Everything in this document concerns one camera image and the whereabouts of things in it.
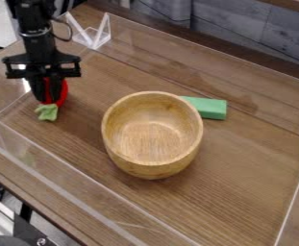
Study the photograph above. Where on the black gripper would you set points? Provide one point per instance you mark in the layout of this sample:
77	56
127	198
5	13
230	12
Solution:
61	64

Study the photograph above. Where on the red plush strawberry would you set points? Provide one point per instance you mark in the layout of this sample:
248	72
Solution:
48	108

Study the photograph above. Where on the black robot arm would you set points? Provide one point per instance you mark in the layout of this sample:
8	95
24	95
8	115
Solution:
39	28

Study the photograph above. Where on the wooden bowl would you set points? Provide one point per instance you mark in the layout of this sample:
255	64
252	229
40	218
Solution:
152	132

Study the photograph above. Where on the green sponge block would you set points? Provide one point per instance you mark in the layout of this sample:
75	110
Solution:
210	108

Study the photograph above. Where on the black clamp base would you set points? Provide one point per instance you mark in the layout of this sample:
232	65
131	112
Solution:
18	233

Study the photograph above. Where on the clear acrylic tray enclosure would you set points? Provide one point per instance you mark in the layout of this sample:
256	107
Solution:
235	197

